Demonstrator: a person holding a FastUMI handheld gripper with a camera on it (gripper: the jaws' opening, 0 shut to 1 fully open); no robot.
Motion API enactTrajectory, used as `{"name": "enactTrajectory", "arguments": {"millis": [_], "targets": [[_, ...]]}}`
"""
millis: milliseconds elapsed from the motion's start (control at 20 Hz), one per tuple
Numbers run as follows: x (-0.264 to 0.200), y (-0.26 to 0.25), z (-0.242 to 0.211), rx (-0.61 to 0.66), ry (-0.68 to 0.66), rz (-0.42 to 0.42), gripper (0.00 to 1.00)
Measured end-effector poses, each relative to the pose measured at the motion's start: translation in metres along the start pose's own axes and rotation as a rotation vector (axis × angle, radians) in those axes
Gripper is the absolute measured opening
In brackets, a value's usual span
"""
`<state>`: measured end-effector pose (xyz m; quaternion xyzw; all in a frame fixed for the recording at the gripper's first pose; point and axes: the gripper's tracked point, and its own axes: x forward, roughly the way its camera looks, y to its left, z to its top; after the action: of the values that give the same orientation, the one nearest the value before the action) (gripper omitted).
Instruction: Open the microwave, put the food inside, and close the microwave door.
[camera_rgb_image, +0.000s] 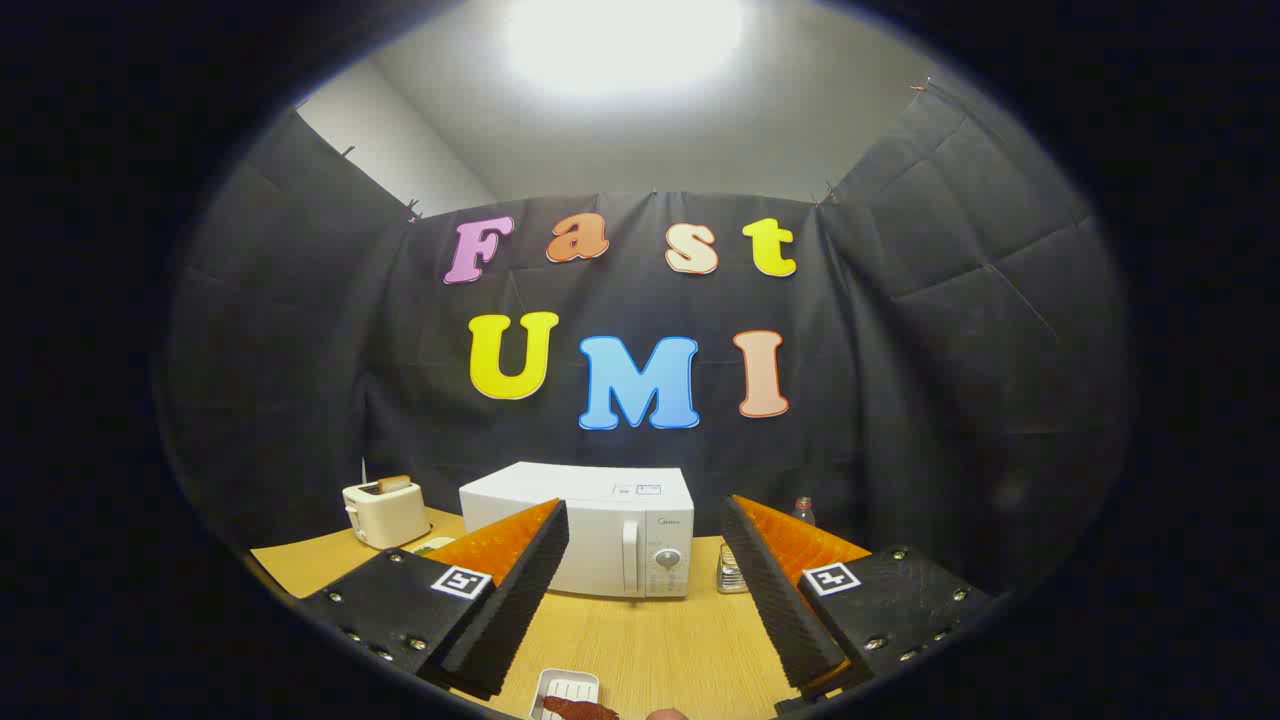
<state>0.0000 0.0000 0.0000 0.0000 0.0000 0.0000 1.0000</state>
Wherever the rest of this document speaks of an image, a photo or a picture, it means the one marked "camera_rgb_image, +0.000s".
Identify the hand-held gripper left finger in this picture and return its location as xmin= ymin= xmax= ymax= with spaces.
xmin=295 ymin=498 xmax=571 ymax=701

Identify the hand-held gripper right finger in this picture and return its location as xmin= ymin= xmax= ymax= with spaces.
xmin=720 ymin=494 xmax=1001 ymax=701

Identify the red meat piece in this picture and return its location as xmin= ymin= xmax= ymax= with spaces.
xmin=542 ymin=695 xmax=621 ymax=720

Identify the white toaster oven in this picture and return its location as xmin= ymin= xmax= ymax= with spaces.
xmin=459 ymin=461 xmax=696 ymax=600

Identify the cream toaster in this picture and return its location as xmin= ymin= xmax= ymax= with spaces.
xmin=342 ymin=480 xmax=433 ymax=550

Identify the white ridged tray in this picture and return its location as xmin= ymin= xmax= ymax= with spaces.
xmin=528 ymin=668 xmax=601 ymax=720

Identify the black backdrop cloth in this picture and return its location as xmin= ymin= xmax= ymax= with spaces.
xmin=165 ymin=75 xmax=1136 ymax=601

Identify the ceiling light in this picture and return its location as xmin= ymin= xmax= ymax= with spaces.
xmin=505 ymin=0 xmax=746 ymax=96

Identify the metal wire basket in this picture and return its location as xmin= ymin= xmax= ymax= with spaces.
xmin=716 ymin=543 xmax=753 ymax=595

